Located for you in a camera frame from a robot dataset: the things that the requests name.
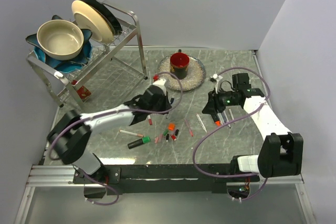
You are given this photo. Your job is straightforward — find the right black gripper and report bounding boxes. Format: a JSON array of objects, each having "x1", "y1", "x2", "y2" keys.
[{"x1": 202, "y1": 86, "x2": 239, "y2": 115}]

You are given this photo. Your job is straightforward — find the orange cap black highlighter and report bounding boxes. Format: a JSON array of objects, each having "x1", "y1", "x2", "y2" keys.
[{"x1": 211, "y1": 114, "x2": 221, "y2": 126}]

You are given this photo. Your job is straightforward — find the pink cap white pen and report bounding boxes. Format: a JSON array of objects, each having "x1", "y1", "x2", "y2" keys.
[{"x1": 196, "y1": 113, "x2": 207, "y2": 133}]

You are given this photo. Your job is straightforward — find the peach tip white pen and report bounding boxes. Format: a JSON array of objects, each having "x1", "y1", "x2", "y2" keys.
[{"x1": 119, "y1": 130, "x2": 144, "y2": 138}]

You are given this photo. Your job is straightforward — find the green cap black highlighter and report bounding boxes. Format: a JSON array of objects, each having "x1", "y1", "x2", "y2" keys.
[{"x1": 128, "y1": 136, "x2": 151, "y2": 150}]

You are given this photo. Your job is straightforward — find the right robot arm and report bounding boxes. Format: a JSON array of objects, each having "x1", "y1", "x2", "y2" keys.
[{"x1": 202, "y1": 73, "x2": 303, "y2": 181}]

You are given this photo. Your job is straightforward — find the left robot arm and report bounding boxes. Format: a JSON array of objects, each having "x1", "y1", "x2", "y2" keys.
[{"x1": 47, "y1": 84, "x2": 172, "y2": 183}]

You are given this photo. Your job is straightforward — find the speckled grey plate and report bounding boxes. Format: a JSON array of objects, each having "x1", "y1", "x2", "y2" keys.
[{"x1": 157, "y1": 54, "x2": 206, "y2": 92}]

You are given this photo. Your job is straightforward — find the black red mug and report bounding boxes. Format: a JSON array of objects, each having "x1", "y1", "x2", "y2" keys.
[{"x1": 170, "y1": 49, "x2": 190, "y2": 80}]

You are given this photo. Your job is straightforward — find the steel dish rack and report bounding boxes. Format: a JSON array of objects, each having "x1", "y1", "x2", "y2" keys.
[{"x1": 26, "y1": 1, "x2": 148, "y2": 109}]

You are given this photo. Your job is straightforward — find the red sticker tag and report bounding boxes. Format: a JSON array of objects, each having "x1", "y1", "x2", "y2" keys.
[{"x1": 77, "y1": 86, "x2": 91, "y2": 102}]

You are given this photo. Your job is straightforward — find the blue star-shaped dish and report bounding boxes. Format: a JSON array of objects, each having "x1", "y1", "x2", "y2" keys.
[{"x1": 25, "y1": 15, "x2": 92, "y2": 73}]

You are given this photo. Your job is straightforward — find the black plate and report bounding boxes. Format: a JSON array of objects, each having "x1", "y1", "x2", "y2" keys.
[{"x1": 80, "y1": 0, "x2": 123, "y2": 35}]

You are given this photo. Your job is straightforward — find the cream plate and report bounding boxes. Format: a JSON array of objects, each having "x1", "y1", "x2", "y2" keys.
[{"x1": 71, "y1": 0, "x2": 114, "y2": 44}]

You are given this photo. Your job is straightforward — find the beige ceramic bowl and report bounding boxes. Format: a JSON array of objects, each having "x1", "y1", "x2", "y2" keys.
[{"x1": 36, "y1": 19, "x2": 84, "y2": 61}]

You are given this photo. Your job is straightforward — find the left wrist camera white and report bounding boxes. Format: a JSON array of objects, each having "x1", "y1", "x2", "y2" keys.
[{"x1": 153, "y1": 74, "x2": 167, "y2": 94}]

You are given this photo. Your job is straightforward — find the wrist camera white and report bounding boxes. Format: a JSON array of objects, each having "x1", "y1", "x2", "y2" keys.
[
  {"x1": 209, "y1": 73, "x2": 223, "y2": 94},
  {"x1": 153, "y1": 74, "x2": 167, "y2": 94}
]

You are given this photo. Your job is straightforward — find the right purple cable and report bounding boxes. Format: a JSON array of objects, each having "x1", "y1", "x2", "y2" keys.
[{"x1": 193, "y1": 66, "x2": 271, "y2": 201}]

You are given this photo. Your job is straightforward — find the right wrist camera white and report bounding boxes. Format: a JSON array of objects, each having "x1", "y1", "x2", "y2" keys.
[{"x1": 209, "y1": 73, "x2": 223, "y2": 94}]

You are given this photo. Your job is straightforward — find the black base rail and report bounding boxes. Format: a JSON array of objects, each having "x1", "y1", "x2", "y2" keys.
[{"x1": 73, "y1": 163, "x2": 260, "y2": 199}]

